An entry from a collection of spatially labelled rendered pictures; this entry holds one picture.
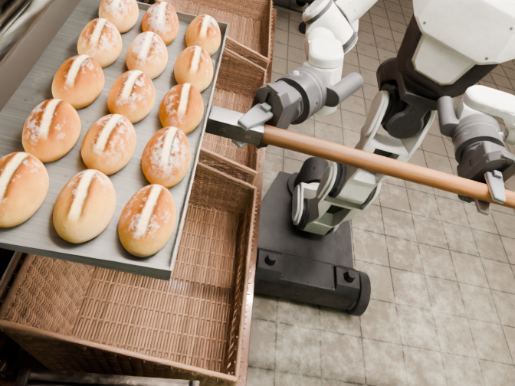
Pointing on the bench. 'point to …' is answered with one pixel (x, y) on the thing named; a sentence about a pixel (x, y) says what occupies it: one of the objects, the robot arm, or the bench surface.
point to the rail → (18, 21)
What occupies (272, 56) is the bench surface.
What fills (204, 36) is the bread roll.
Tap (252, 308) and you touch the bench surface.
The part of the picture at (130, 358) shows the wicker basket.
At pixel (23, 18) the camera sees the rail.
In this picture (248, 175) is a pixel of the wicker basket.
